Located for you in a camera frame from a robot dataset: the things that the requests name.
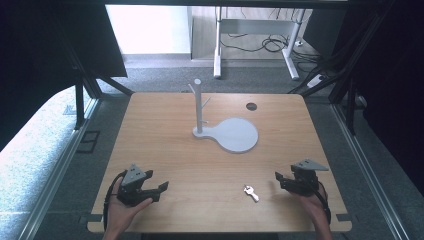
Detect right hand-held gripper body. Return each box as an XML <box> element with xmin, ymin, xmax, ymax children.
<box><xmin>289</xmin><ymin>158</ymin><xmax>330</xmax><ymax>198</ymax></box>

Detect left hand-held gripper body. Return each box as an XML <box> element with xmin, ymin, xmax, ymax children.
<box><xmin>116</xmin><ymin>163</ymin><xmax>158</xmax><ymax>207</ymax></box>

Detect person's right hand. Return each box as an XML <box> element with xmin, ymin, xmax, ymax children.
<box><xmin>296</xmin><ymin>186</ymin><xmax>332</xmax><ymax>230</ymax></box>

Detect person's left hand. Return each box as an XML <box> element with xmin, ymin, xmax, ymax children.
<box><xmin>105</xmin><ymin>181</ymin><xmax>155</xmax><ymax>232</ymax></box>

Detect small white key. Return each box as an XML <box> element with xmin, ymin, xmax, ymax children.
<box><xmin>243</xmin><ymin>184</ymin><xmax>260</xmax><ymax>203</ymax></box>

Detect white key stand round base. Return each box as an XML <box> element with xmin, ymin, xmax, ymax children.
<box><xmin>188</xmin><ymin>78</ymin><xmax>260</xmax><ymax>154</ymax></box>

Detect dark curtain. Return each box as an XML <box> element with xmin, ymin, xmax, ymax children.
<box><xmin>0</xmin><ymin>0</ymin><xmax>128</xmax><ymax>153</ymax></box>
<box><xmin>303</xmin><ymin>0</ymin><xmax>424</xmax><ymax>198</ymax></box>

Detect white board panel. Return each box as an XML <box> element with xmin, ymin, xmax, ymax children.
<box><xmin>105</xmin><ymin>4</ymin><xmax>193</xmax><ymax>55</ymax></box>

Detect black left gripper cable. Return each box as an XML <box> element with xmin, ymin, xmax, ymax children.
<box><xmin>102</xmin><ymin>169</ymin><xmax>129</xmax><ymax>232</ymax></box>

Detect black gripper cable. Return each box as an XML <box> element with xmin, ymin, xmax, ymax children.
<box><xmin>102</xmin><ymin>169</ymin><xmax>129</xmax><ymax>232</ymax></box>
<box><xmin>313</xmin><ymin>181</ymin><xmax>332</xmax><ymax>225</ymax></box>

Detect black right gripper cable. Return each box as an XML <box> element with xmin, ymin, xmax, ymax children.
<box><xmin>313</xmin><ymin>181</ymin><xmax>332</xmax><ymax>225</ymax></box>

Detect aluminium rail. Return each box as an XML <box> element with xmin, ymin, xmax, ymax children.
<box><xmin>331</xmin><ymin>103</ymin><xmax>409</xmax><ymax>240</ymax></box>
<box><xmin>18</xmin><ymin>98</ymin><xmax>101</xmax><ymax>240</ymax></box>

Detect black metal frame stand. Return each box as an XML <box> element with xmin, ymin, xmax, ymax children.
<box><xmin>288</xmin><ymin>0</ymin><xmax>398</xmax><ymax>136</ymax></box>
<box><xmin>49</xmin><ymin>19</ymin><xmax>134</xmax><ymax>131</ymax></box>

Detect black floor cables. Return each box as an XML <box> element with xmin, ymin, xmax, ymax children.
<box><xmin>219</xmin><ymin>8</ymin><xmax>323</xmax><ymax>73</ymax></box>

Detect white desk frame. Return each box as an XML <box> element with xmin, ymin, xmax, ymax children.
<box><xmin>213</xmin><ymin>6</ymin><xmax>308</xmax><ymax>81</ymax></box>

